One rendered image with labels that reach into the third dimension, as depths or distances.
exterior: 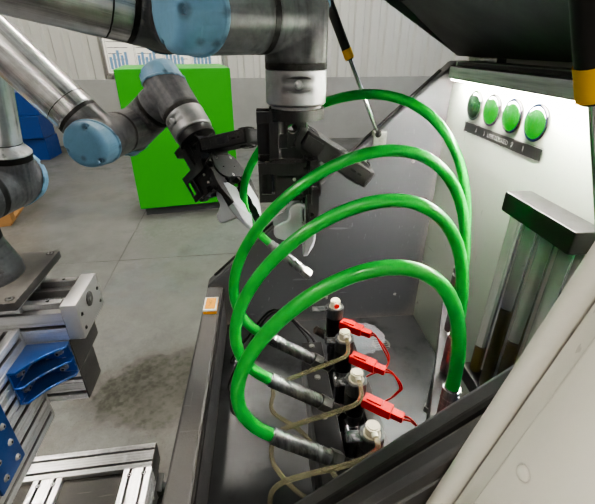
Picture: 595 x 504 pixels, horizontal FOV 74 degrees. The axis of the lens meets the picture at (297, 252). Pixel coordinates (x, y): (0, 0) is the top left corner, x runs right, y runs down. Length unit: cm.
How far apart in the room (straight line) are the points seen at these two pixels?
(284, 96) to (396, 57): 705
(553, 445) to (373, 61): 720
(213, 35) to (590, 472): 42
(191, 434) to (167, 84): 60
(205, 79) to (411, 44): 454
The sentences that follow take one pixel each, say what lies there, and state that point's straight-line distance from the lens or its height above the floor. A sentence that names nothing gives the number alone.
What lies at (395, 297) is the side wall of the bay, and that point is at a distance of 107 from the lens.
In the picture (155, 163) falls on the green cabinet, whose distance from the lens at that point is 393.
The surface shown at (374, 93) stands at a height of 142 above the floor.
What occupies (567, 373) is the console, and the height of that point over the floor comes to 132.
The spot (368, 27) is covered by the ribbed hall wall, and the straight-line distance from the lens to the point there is 736.
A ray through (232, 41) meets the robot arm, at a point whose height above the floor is 148.
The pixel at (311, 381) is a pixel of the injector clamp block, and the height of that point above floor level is 98.
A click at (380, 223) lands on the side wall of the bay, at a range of 95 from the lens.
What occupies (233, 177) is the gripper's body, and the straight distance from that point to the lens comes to 73.
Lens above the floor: 148
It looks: 28 degrees down
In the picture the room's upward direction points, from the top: straight up
